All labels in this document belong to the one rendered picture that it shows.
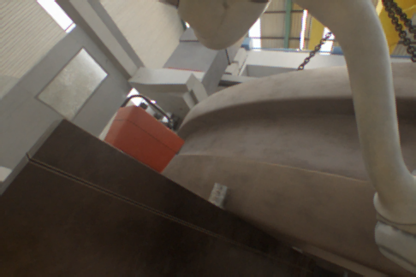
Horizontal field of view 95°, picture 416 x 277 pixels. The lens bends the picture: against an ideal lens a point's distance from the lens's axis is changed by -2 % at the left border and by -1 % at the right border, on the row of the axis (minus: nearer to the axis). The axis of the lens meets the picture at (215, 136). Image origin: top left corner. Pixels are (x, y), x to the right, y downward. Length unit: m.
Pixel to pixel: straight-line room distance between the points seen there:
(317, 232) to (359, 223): 0.13
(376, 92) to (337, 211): 0.52
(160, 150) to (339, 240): 0.64
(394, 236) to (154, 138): 0.56
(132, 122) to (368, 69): 0.51
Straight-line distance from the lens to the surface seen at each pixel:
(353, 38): 0.42
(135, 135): 0.57
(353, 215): 0.84
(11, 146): 3.56
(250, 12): 0.47
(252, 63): 8.14
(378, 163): 0.42
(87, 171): 0.53
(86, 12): 3.69
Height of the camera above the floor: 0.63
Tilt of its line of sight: 22 degrees up
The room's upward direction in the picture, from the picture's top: 25 degrees clockwise
